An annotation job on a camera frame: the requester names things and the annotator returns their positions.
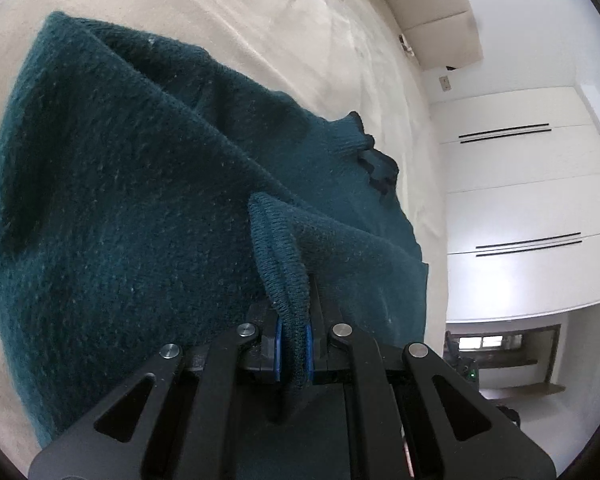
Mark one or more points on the bed with beige sheet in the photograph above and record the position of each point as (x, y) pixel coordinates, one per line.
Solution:
(305, 35)

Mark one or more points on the small window with dark frame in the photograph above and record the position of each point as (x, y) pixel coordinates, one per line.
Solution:
(485, 343)

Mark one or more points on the wall outlet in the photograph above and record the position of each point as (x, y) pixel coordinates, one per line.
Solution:
(445, 82)

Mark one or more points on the small white object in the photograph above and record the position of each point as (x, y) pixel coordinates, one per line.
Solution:
(406, 44)

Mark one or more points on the teal knit sweater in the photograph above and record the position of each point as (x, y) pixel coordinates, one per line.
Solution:
(130, 185)

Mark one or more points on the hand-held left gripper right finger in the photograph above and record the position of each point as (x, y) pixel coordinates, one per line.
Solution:
(308, 355)

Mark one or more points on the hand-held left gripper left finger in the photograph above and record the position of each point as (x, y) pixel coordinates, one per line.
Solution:
(278, 347)

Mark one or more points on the black device with green light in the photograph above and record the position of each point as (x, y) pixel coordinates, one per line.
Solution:
(462, 365)

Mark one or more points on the beige upholstered headboard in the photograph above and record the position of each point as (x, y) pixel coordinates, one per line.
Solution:
(430, 10)

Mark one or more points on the white wardrobe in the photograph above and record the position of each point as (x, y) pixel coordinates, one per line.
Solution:
(520, 185)

